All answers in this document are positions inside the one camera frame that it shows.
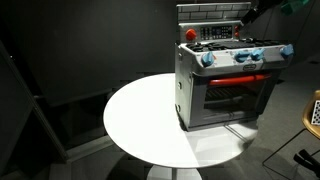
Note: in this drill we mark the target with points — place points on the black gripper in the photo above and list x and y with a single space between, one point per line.
268 3

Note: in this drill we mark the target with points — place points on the orange stove panel button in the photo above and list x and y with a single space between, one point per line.
236 34
236 28

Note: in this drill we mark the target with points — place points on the orange round stove dial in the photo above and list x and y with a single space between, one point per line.
191 34

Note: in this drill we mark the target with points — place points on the grey toy oven door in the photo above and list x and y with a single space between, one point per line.
200 106

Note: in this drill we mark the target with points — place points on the grey toy stove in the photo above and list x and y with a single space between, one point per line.
196 106

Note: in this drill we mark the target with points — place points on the green plastic object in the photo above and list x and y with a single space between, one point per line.
295 6

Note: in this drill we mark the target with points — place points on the yellow chair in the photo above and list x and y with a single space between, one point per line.
310 115

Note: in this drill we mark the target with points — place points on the white round pedestal table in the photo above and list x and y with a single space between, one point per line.
146 123

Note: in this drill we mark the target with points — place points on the grey metal frame beam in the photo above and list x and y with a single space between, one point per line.
36 113

